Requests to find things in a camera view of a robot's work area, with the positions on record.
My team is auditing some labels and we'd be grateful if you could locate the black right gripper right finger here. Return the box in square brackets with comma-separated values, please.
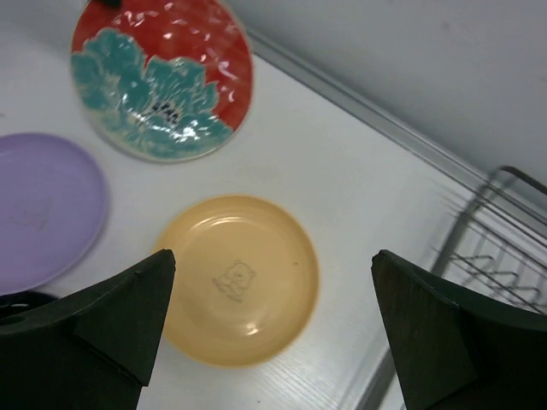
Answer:
[371, 250, 546, 409]

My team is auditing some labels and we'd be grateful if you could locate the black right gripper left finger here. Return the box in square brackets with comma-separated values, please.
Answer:
[1, 249, 175, 409]

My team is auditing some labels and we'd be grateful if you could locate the yellow plate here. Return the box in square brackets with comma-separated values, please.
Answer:
[155, 195, 320, 368]

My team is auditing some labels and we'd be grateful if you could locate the red teal floral plate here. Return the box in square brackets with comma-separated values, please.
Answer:
[70, 1, 254, 163]

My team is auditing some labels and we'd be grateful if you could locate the black plate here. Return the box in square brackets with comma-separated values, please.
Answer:
[0, 290, 58, 319]

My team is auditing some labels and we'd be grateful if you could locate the purple plate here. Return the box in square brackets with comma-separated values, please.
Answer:
[1, 132, 109, 295]

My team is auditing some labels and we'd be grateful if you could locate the wire dish rack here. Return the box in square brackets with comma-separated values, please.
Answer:
[431, 166, 546, 314]

